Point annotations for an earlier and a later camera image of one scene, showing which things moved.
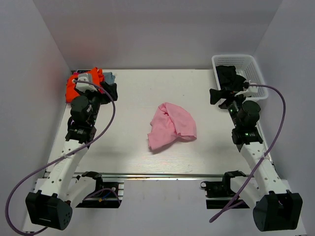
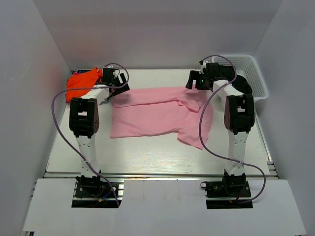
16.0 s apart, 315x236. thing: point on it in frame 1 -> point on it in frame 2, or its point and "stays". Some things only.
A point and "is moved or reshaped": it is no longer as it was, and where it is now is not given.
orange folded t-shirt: x=98 y=78 stays
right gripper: x=228 y=95 -> x=193 y=75
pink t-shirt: x=169 y=121 is moved or reshaped
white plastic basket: x=246 y=67 stays
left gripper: x=111 y=89 -> x=123 y=79
